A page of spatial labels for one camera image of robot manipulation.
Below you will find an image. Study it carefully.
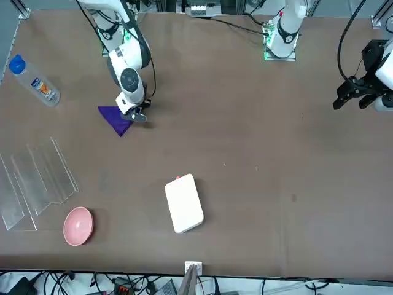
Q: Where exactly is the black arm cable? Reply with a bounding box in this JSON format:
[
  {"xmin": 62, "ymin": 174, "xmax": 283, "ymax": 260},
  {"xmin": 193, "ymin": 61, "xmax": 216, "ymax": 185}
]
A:
[
  {"xmin": 337, "ymin": 0, "xmax": 368, "ymax": 81},
  {"xmin": 130, "ymin": 12, "xmax": 157, "ymax": 98}
]

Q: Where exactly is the pink bowl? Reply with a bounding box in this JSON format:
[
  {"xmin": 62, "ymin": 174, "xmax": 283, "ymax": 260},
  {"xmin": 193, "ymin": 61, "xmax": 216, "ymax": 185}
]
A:
[{"xmin": 63, "ymin": 206, "xmax": 95, "ymax": 247}]

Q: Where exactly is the white power strip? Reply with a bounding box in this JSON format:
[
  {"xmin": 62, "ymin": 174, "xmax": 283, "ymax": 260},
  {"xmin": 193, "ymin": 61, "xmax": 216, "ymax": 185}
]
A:
[{"xmin": 189, "ymin": 4, "xmax": 213, "ymax": 17}]

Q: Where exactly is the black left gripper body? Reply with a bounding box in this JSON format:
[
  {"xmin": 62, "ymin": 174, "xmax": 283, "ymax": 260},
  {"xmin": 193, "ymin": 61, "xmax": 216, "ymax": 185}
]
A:
[{"xmin": 352, "ymin": 72, "xmax": 384, "ymax": 96}]

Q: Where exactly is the aluminium camera post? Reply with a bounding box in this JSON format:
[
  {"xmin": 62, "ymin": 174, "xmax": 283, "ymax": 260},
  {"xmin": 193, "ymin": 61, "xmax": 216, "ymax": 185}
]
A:
[{"xmin": 177, "ymin": 261, "xmax": 203, "ymax": 295}]

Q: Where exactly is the black power adapter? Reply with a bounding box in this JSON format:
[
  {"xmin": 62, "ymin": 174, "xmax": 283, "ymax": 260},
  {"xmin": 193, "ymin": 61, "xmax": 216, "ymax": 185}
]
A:
[{"xmin": 4, "ymin": 276, "xmax": 39, "ymax": 295}]

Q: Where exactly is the black cable across table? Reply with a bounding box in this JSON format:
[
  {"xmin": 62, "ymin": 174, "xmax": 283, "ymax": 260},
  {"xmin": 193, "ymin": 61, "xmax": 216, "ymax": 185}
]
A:
[{"xmin": 210, "ymin": 14, "xmax": 271, "ymax": 44}]

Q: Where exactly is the clear bottle blue cap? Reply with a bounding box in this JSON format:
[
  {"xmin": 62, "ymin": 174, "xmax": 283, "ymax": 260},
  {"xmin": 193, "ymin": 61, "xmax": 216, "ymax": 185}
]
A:
[{"xmin": 9, "ymin": 54, "xmax": 61, "ymax": 108}]

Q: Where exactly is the white mini drawer cabinet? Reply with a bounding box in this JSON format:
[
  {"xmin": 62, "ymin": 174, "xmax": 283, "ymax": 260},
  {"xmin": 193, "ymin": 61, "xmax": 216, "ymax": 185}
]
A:
[{"xmin": 164, "ymin": 173, "xmax": 204, "ymax": 234}]

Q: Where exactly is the purple cloth towel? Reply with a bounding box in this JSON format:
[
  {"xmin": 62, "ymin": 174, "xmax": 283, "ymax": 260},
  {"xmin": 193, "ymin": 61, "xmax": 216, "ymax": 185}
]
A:
[{"xmin": 97, "ymin": 106, "xmax": 134, "ymax": 138}]

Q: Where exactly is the clear acrylic stepped rack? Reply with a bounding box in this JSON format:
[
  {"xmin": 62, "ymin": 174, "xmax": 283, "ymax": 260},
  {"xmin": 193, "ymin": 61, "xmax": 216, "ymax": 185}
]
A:
[{"xmin": 0, "ymin": 137, "xmax": 80, "ymax": 232}]

